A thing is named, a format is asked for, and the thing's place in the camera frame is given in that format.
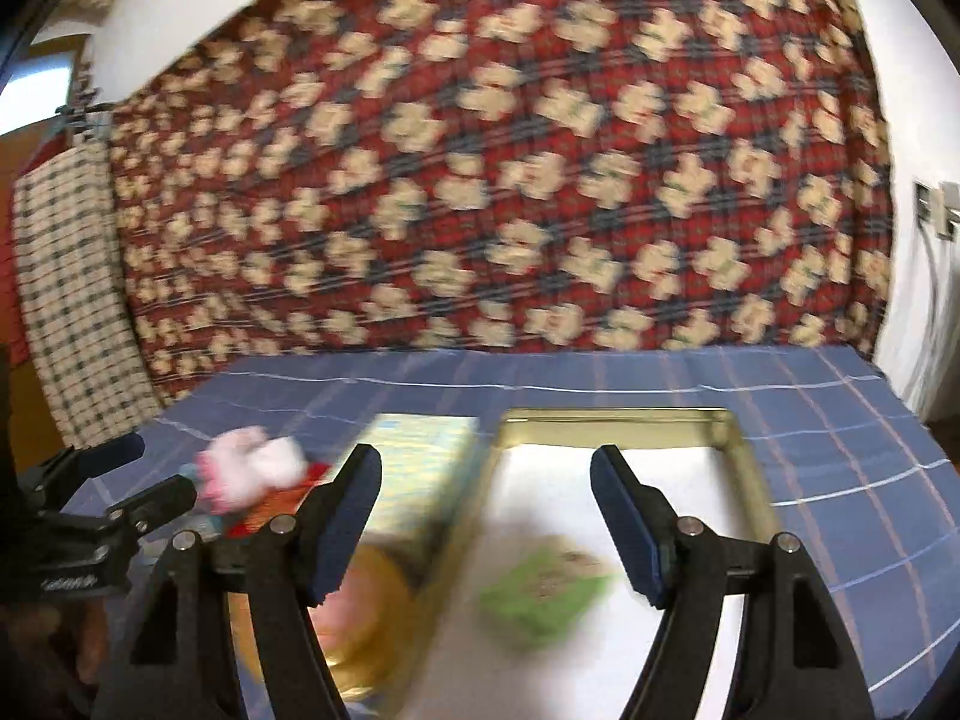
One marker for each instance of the pink and white plush toy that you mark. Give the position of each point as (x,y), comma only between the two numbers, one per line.
(255,465)

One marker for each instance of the light green tissue pack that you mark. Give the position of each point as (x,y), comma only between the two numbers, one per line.
(420,465)

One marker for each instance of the gold tin box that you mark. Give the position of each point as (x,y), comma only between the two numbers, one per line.
(600,427)

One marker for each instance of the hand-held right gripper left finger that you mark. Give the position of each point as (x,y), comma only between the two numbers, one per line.
(352,510)

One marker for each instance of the green wet wipe packet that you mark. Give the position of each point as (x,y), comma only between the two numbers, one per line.
(540,592)

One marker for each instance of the red garment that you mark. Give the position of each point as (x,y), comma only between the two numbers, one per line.
(19,277)

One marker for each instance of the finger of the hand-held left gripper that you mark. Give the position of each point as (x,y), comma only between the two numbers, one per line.
(82,465)
(157,506)

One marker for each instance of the red plaid bear print blanket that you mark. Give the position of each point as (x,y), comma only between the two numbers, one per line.
(487,165)

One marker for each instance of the blue plaid bed sheet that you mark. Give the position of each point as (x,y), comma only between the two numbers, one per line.
(825,427)

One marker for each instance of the white wall outlet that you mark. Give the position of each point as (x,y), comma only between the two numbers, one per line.
(937,210)

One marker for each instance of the wooden door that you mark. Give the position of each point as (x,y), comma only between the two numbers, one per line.
(34,405)

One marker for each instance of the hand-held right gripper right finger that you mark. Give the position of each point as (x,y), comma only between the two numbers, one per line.
(622,517)

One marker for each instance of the wooden coat rack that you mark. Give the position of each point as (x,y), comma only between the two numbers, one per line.
(84,112)

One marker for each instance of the white green checked cloth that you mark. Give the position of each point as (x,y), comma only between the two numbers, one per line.
(67,292)

